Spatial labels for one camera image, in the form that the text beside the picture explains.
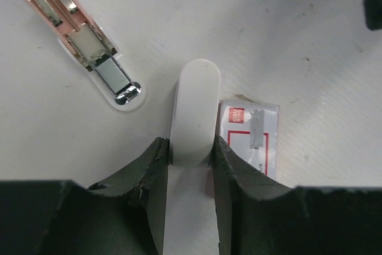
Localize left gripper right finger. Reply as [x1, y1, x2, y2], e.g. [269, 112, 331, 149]
[211, 136, 381, 254]

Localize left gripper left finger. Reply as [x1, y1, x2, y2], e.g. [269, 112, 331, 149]
[1, 137, 170, 254]

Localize red white staple box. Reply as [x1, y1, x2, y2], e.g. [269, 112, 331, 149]
[217, 100, 279, 180]

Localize white stapler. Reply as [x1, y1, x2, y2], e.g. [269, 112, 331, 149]
[170, 59, 221, 167]

